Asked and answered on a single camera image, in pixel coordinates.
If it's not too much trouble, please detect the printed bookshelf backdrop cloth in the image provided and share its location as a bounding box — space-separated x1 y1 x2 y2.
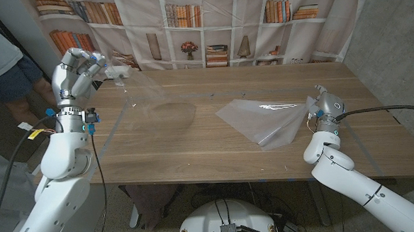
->
26 0 378 91

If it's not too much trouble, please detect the white table leg foot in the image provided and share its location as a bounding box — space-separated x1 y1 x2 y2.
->
128 203 142 230

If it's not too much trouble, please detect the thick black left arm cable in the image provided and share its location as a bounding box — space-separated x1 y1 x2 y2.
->
0 114 69 232

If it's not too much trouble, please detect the white power strip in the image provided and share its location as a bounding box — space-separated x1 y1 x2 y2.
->
103 65 135 80

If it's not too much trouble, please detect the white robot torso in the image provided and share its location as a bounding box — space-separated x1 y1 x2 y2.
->
175 196 281 232

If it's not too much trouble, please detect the dark cloth under table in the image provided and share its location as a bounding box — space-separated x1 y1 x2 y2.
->
125 183 181 232

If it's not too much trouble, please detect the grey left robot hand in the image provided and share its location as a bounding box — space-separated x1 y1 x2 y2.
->
49 45 110 111

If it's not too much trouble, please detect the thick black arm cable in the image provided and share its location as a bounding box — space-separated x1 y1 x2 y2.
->
0 114 69 232
333 104 414 123

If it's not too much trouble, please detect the grey metal table leg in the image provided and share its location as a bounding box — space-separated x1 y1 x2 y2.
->
308 179 332 228

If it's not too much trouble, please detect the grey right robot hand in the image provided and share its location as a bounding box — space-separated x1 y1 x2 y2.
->
304 82 347 126

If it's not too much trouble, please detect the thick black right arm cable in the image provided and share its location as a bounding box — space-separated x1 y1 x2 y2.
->
333 104 414 123

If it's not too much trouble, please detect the clear plastic bag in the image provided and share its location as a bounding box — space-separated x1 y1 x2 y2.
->
215 94 319 155

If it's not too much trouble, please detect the black power adapter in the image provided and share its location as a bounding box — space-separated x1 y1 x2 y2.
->
282 220 300 232

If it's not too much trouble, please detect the clear thin film sheet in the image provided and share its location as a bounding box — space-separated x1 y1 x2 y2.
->
103 57 198 137

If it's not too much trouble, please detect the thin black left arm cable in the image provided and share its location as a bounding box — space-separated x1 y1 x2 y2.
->
89 132 110 232

